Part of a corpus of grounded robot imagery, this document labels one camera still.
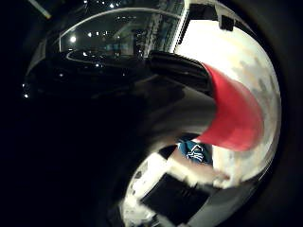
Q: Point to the blue cloth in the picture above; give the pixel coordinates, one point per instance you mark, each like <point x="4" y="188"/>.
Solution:
<point x="194" y="150"/>

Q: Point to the red spray bottle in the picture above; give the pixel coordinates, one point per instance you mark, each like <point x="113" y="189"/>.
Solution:
<point x="235" y="113"/>

